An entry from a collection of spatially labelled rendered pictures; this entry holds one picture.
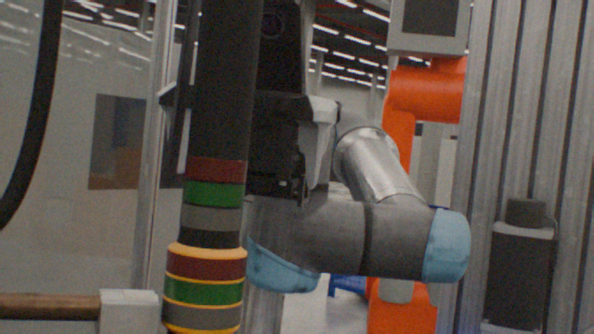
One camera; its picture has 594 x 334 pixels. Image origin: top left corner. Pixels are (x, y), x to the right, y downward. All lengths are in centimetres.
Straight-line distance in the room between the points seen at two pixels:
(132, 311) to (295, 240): 34
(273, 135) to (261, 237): 21
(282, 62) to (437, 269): 28
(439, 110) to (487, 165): 317
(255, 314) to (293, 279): 41
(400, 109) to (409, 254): 369
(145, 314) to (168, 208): 447
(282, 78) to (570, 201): 75
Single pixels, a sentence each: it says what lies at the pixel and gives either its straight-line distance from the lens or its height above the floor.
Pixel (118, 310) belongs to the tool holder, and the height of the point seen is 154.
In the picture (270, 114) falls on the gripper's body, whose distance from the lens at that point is 53.
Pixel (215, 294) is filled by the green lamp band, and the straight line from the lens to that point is 39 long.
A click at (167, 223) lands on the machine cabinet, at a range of 488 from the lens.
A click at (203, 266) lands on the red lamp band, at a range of 39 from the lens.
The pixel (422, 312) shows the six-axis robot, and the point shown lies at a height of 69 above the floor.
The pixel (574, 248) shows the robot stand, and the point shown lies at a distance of 125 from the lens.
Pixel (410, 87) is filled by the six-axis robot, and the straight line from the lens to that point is 438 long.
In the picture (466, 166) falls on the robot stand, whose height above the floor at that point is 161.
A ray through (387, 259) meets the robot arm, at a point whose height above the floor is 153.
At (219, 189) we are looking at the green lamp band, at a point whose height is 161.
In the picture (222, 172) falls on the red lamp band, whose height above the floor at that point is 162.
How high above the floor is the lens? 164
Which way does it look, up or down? 3 degrees down
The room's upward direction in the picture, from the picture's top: 6 degrees clockwise
